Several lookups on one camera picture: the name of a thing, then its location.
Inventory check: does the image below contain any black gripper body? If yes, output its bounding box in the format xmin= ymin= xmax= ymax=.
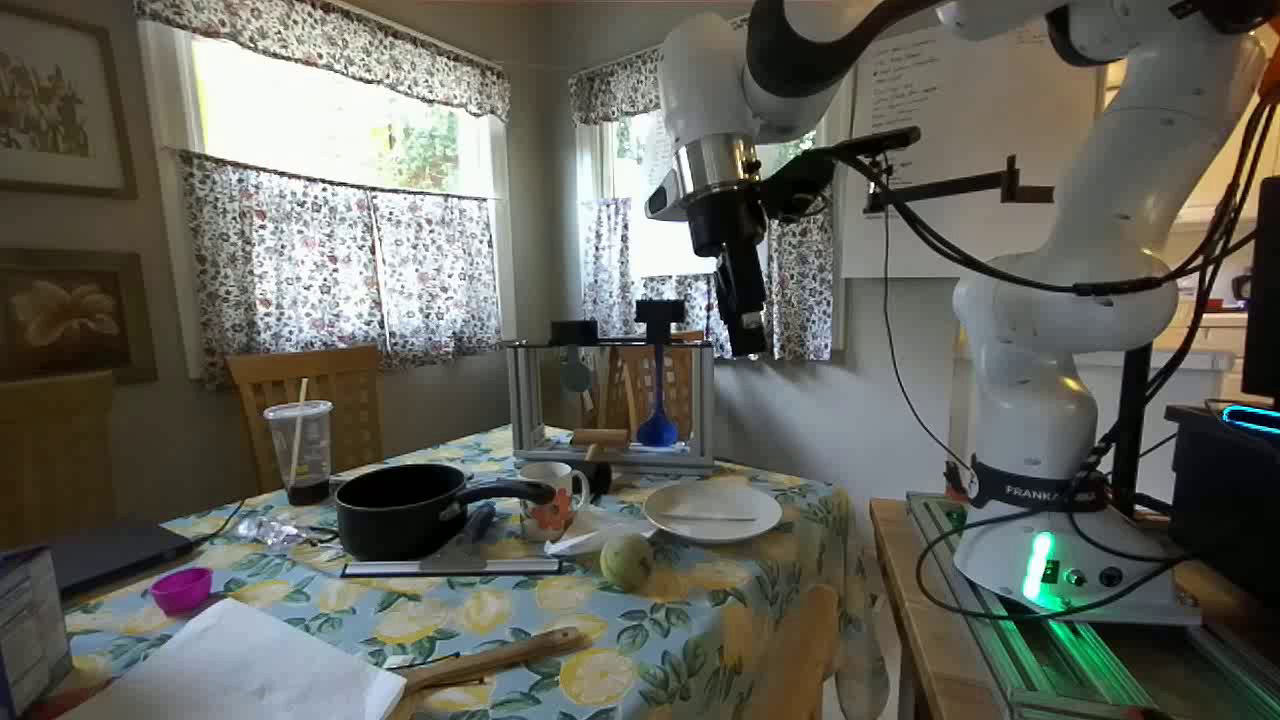
xmin=684 ymin=185 xmax=773 ymax=263

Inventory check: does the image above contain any white round plate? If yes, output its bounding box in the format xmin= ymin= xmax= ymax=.
xmin=642 ymin=476 xmax=788 ymax=549

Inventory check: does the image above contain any floral cafe curtain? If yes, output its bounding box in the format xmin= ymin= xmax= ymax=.
xmin=577 ymin=197 xmax=642 ymax=343
xmin=178 ymin=153 xmax=509 ymax=382
xmin=765 ymin=212 xmax=841 ymax=369

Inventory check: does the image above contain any wooden dining chair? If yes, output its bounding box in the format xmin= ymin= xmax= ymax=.
xmin=0 ymin=372 xmax=119 ymax=550
xmin=226 ymin=349 xmax=392 ymax=496
xmin=765 ymin=575 xmax=850 ymax=720
xmin=604 ymin=337 xmax=708 ymax=445

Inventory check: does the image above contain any blue cone-shaped object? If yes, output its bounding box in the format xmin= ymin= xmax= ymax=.
xmin=631 ymin=349 xmax=690 ymax=451

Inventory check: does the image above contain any floral window valance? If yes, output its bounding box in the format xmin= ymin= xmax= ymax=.
xmin=133 ymin=0 xmax=514 ymax=122
xmin=570 ymin=49 xmax=669 ymax=127

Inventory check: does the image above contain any white plastic knife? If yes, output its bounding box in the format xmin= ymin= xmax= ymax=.
xmin=660 ymin=505 xmax=756 ymax=529

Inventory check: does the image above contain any white patterned mug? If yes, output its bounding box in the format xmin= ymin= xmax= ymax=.
xmin=516 ymin=459 xmax=598 ymax=542

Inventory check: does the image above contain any green tennis ball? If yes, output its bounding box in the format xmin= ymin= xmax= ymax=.
xmin=598 ymin=532 xmax=655 ymax=597

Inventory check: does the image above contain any white board with writing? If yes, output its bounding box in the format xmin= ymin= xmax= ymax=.
xmin=838 ymin=17 xmax=1113 ymax=282

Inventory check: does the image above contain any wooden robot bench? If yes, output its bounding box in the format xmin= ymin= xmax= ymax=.
xmin=867 ymin=491 xmax=1280 ymax=720

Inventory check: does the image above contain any lemon print tablecloth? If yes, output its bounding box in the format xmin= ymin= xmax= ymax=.
xmin=55 ymin=420 xmax=893 ymax=720

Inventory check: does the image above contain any flat silver-edged board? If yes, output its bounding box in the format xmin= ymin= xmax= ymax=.
xmin=337 ymin=534 xmax=570 ymax=580

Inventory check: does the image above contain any black saucepan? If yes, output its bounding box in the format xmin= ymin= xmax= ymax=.
xmin=331 ymin=459 xmax=557 ymax=564

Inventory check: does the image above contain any black vertical pole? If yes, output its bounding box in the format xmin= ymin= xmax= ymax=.
xmin=1117 ymin=338 xmax=1157 ymax=514

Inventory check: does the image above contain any wooden rolling pin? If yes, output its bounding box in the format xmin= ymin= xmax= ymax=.
xmin=396 ymin=625 xmax=592 ymax=700

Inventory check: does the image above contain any clear plastic cup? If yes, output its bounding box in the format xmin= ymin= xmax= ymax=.
xmin=261 ymin=397 xmax=337 ymax=509

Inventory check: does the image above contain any white drinking straw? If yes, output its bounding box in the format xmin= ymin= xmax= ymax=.
xmin=284 ymin=376 xmax=313 ymax=491

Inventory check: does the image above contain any black controller box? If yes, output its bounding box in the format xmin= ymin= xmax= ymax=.
xmin=1163 ymin=398 xmax=1280 ymax=604

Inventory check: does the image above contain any black monitor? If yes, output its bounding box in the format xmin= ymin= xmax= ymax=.
xmin=1236 ymin=172 xmax=1280 ymax=403

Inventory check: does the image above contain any white paper sheet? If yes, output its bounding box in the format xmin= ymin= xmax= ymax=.
xmin=66 ymin=597 xmax=414 ymax=720

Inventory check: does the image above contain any small purple cup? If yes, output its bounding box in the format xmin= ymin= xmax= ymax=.
xmin=148 ymin=564 xmax=221 ymax=621

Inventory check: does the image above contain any dark closed laptop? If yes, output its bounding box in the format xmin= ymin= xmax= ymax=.
xmin=38 ymin=514 xmax=203 ymax=597

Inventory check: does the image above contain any framed floral picture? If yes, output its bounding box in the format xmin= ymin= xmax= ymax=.
xmin=0 ymin=0 xmax=137 ymax=201

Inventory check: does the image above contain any blue white carton box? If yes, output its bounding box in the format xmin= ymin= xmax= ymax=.
xmin=0 ymin=539 xmax=76 ymax=720

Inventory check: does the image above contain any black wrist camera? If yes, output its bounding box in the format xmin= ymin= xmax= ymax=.
xmin=765 ymin=146 xmax=841 ymax=224

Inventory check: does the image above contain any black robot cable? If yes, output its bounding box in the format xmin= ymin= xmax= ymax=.
xmin=834 ymin=76 xmax=1280 ymax=625

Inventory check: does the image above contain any black clamp bracket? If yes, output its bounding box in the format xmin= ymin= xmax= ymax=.
xmin=830 ymin=122 xmax=1056 ymax=217

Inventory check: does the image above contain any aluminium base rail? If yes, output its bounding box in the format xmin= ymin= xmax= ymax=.
xmin=914 ymin=491 xmax=1280 ymax=720

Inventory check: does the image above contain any framed flower picture dark frame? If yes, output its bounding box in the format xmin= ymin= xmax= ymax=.
xmin=0 ymin=247 xmax=155 ymax=386

